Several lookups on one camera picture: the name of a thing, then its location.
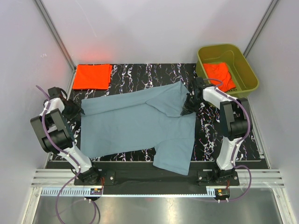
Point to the right orange connector box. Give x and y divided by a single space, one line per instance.
223 192

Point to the folded orange t-shirt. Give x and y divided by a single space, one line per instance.
95 77

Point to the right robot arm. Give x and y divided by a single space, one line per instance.
235 122

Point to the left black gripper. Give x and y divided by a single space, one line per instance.
76 110

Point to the right aluminium corner post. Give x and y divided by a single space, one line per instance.
265 18

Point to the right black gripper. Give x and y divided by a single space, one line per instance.
187 107

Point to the left aluminium corner post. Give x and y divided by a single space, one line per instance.
51 26

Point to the grey-blue t-shirt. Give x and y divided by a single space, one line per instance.
139 120

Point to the left orange connector box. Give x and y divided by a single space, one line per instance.
96 191

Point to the aluminium corner post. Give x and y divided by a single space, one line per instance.
51 26
265 18

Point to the aluminium frame rail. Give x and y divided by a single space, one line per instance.
51 181

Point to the orange t-shirt in bin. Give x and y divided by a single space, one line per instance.
219 75

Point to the olive green plastic bin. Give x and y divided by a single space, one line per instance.
240 70

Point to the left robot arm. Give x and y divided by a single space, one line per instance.
55 135

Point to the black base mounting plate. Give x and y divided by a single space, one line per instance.
142 178

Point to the orange connector box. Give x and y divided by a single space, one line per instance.
223 192
96 191

